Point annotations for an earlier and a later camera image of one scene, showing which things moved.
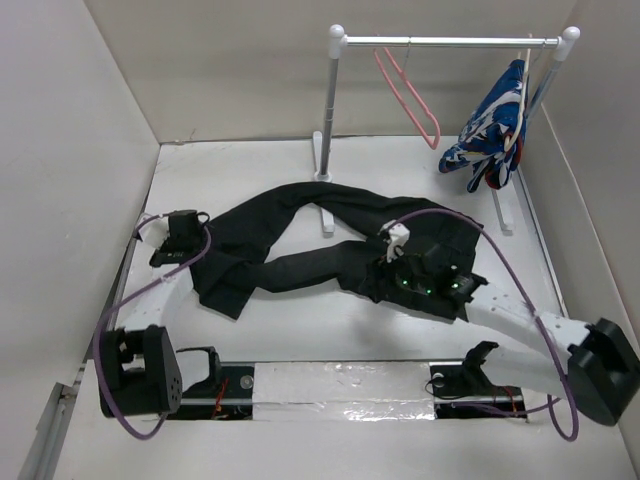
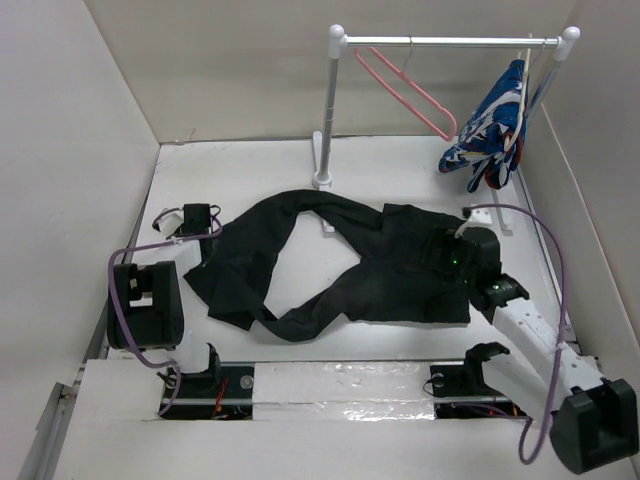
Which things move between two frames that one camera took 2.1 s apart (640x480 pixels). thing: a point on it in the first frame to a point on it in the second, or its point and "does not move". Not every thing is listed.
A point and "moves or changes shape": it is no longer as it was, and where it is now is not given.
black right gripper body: x=398 y=277 to x=461 y=269
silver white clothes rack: x=337 y=41 does not move
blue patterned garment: x=493 y=135 does not move
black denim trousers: x=228 y=267 moves or changes shape
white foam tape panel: x=343 y=391 does not move
